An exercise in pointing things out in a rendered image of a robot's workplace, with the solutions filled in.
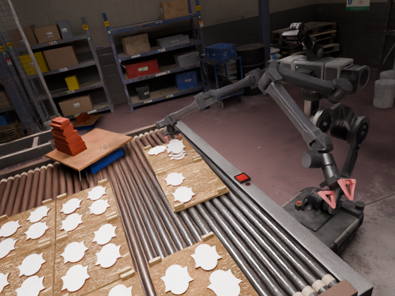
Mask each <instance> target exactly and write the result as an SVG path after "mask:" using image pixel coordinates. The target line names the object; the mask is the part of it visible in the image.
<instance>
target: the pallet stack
mask: <svg viewBox="0 0 395 296"><path fill-rule="evenodd" d="M304 24H305V25H306V28H307V33H308V34H309V35H310V37H311V38H312V39H313V40H315V41H316V42H317V43H319V44H321V45H322V46H323V48H324V57H325V58H332V52H334V51H338V50H339V44H338V43H334V37H336V33H335V32H336V30H335V29H336V24H337V22H308V23H304ZM328 25H329V29H328V30H327V29H326V26H328ZM289 28H290V27H289ZM289 28H284V29H279V30H276V31H272V44H270V46H271V47H274V48H278V49H280V51H279V52H278V54H280V55H281V57H279V59H280V60H281V59H283V58H286V57H288V56H290V55H304V56H306V53H305V51H304V50H303V47H304V46H303V45H302V43H301V44H298V43H286V41H285V39H283V38H282V33H283V31H284V30H285V29H289ZM327 33H329V34H328V36H327ZM324 40H326V42H325V41H324ZM329 47H331V48H329Z"/></svg>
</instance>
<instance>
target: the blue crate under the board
mask: <svg viewBox="0 0 395 296"><path fill-rule="evenodd" d="M123 155H124V153H123V150H122V147H119V148H117V149H116V150H114V151H112V152H111V153H109V154H107V155H106V156H104V157H103V158H101V159H99V160H97V161H96V162H94V163H92V164H91V165H89V166H88V167H86V168H84V169H83V170H84V171H87V172H89V173H92V174H95V173H96V172H97V171H99V170H101V169H102V168H104V167H106V166H107V165H109V164H111V163H112V162H114V161H115V160H117V159H118V158H120V157H121V156H123Z"/></svg>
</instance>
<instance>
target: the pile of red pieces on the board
mask: <svg viewBox="0 0 395 296"><path fill-rule="evenodd" d="M69 122H70V120H69V119H67V118H64V117H57V118H56V119H53V120H52V123H51V124H50V126H51V127H53V129H51V131H52V132H53V133H54V134H53V138H54V143H55V147H56V149H57V150H58V151H60V152H62V153H66V154H68V155H70V156H73V157H74V156H76V155H77V154H79V153H81V152H83V151H85V150H86V149H87V147H86V144H85V142H84V141H83V140H82V138H81V136H80V135H78V132H77V130H74V129H73V128H74V126H73V125H72V124H69Z"/></svg>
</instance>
